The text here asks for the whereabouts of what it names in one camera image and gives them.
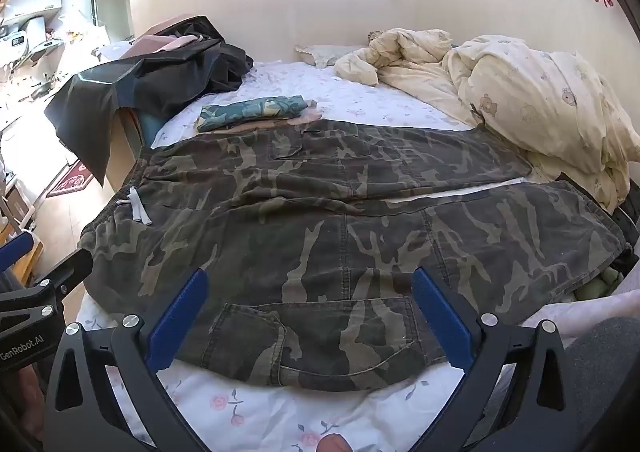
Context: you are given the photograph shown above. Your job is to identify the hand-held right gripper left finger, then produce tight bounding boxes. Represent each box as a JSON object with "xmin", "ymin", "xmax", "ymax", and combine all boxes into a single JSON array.
[{"xmin": 44, "ymin": 268, "xmax": 211, "ymax": 452}]

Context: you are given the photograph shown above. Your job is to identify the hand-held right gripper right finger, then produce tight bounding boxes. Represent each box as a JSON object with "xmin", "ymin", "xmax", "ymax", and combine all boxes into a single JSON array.
[{"xmin": 405, "ymin": 266, "xmax": 608, "ymax": 452}]

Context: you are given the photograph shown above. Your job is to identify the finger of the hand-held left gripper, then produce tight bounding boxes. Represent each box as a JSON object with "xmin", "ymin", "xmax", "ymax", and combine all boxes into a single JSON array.
[
  {"xmin": 0, "ymin": 248, "xmax": 95, "ymax": 345},
  {"xmin": 0, "ymin": 231, "xmax": 35, "ymax": 275}
]

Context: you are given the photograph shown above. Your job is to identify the camouflage pants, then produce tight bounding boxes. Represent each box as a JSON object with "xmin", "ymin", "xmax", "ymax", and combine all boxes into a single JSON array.
[{"xmin": 77, "ymin": 118, "xmax": 628, "ymax": 393}]

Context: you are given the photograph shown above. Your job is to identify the red doormat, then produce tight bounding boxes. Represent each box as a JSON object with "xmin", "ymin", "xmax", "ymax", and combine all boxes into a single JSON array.
[{"xmin": 47, "ymin": 159, "xmax": 96, "ymax": 198}]

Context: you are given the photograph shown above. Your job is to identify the beige bedside cabinet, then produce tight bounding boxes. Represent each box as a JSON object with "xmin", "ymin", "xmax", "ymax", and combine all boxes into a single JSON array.
[{"xmin": 104, "ymin": 107, "xmax": 151, "ymax": 190}]

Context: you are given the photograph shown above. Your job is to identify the teal bed side panel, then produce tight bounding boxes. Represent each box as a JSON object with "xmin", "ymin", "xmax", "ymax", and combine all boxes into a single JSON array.
[{"xmin": 135, "ymin": 109, "xmax": 171, "ymax": 148}]

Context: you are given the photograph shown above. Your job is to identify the folded teal patterned cloth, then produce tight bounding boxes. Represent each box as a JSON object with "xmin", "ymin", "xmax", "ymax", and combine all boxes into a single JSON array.
[{"xmin": 196, "ymin": 95, "xmax": 308, "ymax": 134}]

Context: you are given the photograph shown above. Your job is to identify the folded pink cloth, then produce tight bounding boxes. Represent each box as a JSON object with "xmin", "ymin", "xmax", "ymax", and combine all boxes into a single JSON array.
[{"xmin": 280, "ymin": 102, "xmax": 323, "ymax": 125}]

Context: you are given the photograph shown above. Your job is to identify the black jacket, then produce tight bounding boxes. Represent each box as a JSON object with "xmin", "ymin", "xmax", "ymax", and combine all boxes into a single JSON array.
[{"xmin": 44, "ymin": 14, "xmax": 256, "ymax": 188}]

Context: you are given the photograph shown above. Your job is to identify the pink garment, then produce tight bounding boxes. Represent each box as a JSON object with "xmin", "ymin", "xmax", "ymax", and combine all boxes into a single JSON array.
[{"xmin": 122, "ymin": 34, "xmax": 198, "ymax": 58}]

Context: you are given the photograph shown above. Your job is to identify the cream bear print quilt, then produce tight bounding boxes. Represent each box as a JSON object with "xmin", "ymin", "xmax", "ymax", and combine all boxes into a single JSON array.
[{"xmin": 334, "ymin": 27, "xmax": 640, "ymax": 213}]

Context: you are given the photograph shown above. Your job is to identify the white floral bed sheet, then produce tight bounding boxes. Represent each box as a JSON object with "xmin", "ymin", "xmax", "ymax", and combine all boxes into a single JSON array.
[{"xmin": 75, "ymin": 59, "xmax": 640, "ymax": 452}]

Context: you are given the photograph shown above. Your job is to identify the white standing air conditioner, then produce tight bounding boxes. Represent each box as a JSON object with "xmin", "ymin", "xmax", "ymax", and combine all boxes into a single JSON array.
[{"xmin": 75, "ymin": 0, "xmax": 108, "ymax": 28}]

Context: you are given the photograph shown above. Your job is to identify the cream pillow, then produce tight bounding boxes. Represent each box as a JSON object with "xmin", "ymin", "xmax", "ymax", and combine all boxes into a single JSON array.
[{"xmin": 294, "ymin": 43, "xmax": 366, "ymax": 69}]

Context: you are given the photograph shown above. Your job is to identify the white wall appliance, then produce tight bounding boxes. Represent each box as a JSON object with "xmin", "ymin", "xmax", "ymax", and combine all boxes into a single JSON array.
[{"xmin": 0, "ymin": 17, "xmax": 48, "ymax": 58}]

